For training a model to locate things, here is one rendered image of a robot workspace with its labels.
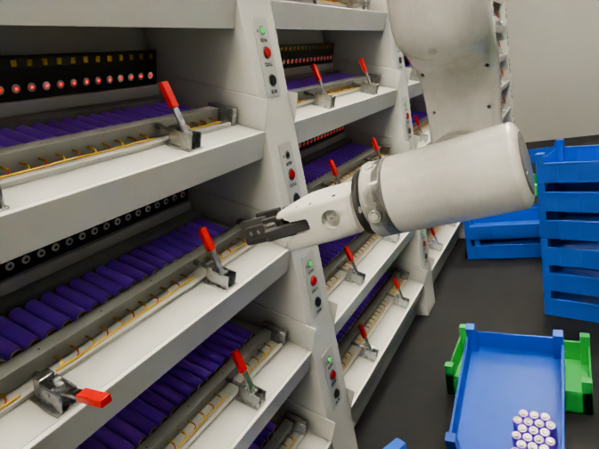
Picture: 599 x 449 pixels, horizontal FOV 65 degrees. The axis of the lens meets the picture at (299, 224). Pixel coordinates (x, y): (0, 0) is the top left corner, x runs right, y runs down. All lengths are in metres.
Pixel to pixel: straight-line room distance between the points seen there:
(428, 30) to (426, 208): 0.16
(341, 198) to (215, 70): 0.38
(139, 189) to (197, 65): 0.32
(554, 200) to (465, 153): 0.99
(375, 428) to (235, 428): 0.50
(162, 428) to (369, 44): 1.10
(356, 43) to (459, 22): 1.01
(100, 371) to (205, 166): 0.28
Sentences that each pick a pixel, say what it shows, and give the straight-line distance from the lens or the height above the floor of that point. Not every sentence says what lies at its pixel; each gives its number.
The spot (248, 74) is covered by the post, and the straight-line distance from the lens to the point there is 0.77.
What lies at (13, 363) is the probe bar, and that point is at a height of 0.56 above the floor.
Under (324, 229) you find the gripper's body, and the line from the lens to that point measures 0.51.
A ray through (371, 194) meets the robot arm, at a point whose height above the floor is 0.65.
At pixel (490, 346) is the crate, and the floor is 0.10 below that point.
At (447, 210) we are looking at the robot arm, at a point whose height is 0.63.
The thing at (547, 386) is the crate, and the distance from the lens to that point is 1.18.
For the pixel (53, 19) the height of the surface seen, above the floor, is 0.88.
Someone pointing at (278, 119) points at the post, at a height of 0.73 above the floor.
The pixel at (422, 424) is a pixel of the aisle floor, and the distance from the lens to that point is 1.19.
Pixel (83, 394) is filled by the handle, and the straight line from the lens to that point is 0.50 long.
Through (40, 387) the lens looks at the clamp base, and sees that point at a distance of 0.54.
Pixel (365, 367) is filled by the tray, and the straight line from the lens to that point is 1.17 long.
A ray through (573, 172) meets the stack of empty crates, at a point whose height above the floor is 0.43.
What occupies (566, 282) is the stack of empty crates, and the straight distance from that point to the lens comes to 1.52.
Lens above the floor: 0.77
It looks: 16 degrees down
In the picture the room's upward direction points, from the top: 12 degrees counter-clockwise
